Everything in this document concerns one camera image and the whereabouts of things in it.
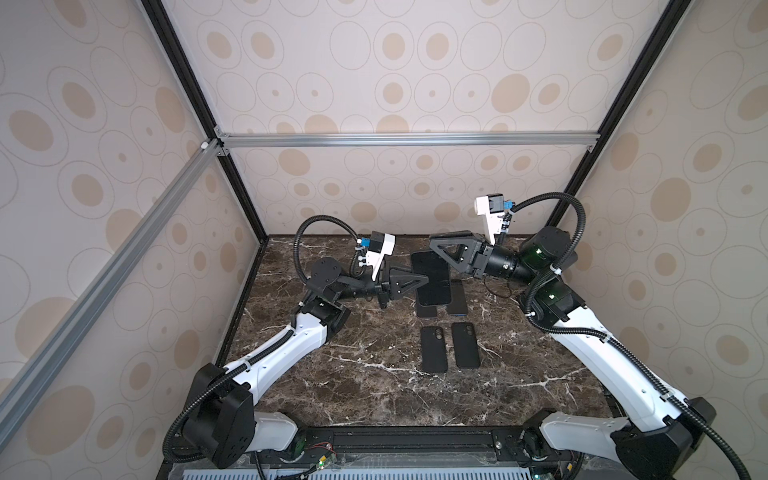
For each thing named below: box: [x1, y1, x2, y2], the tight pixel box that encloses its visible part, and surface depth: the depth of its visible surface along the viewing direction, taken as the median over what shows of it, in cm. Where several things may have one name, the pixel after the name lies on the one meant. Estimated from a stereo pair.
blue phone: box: [448, 279, 467, 317], surface depth 102 cm
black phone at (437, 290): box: [411, 251, 451, 306], surface depth 60 cm
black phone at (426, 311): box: [416, 303, 437, 317], surface depth 101 cm
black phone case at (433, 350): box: [421, 326, 448, 373], surface depth 92 cm
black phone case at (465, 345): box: [451, 322, 481, 369], surface depth 94 cm
